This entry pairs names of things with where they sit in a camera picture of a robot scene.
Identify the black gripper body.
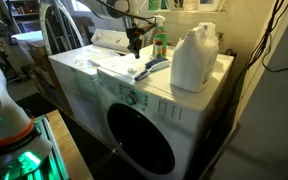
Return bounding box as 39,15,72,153
126,27,146,44

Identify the green spray bottle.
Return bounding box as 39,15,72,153
151,14,169,59

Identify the green bottle on shelf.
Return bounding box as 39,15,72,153
148,0,160,11

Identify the white front-load washing machine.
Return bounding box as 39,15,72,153
96,44,235,180

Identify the blue bristle brush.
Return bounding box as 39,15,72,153
133,57,172,83

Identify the washer control knob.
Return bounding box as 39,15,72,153
125,93,138,106

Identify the large white plastic jug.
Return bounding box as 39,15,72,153
169,21,220,93

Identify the white top-load dryer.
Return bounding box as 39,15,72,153
48,28,142,141

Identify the white box with blue label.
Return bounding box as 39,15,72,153
197,0,221,12

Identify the white metal rack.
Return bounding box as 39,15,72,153
38,3,87,56

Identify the dark round washer door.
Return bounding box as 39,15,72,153
106,103,176,176

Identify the brown cardboard box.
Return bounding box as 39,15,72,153
27,41,72,118

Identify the white plastic tub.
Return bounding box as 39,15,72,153
11,30,45,48

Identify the dark storage shelf unit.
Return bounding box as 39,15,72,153
3,0,42,34

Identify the wooden board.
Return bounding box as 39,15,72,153
45,109,95,180

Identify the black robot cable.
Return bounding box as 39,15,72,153
95,0,159,36

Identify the coiled white cord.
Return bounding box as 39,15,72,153
168,0,186,10

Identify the white wall shelf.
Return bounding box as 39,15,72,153
140,8,226,14

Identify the wall water valve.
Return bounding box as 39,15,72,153
217,31,226,43

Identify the black wall cable bundle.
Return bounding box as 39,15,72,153
237,0,288,89

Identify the green-lit robot base frame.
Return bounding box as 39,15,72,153
0,114,70,180

